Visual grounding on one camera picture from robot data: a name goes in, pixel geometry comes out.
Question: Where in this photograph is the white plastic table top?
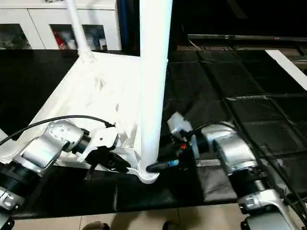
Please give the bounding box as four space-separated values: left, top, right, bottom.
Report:
0 51 161 185

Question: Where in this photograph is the white plastic table leg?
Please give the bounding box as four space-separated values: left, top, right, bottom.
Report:
138 0 174 173
0 126 17 156
64 0 95 64

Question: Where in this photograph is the dark right robot foot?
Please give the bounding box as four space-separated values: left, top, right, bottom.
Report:
162 221 179 230

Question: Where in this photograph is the dark robot foot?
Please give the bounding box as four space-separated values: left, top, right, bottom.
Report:
83 221 110 230
162 221 179 230

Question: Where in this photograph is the dark left robot foot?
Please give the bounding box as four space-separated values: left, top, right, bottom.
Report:
83 221 110 230

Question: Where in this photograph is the black work mat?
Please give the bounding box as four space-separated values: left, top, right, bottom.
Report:
0 49 307 220

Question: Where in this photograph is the red white package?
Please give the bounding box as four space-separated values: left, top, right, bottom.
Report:
54 28 65 49

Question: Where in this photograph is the white board strip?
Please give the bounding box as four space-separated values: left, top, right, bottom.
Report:
265 49 307 92

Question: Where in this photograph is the dark blue black cabinet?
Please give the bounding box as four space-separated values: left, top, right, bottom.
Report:
116 0 190 57

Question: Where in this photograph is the black television screen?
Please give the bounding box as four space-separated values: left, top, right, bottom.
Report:
187 0 307 43

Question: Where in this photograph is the brown television bench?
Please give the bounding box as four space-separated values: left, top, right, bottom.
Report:
283 42 307 70

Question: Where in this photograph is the white glass-door cabinet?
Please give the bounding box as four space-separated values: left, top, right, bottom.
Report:
0 0 123 51

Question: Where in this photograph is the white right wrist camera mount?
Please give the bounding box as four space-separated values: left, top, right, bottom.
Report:
167 112 200 159

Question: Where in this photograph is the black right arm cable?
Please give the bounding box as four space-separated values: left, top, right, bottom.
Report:
184 121 307 230

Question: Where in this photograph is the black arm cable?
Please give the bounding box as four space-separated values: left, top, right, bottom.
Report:
184 121 307 230
0 115 113 147

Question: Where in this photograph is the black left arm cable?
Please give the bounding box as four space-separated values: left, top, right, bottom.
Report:
0 115 113 147

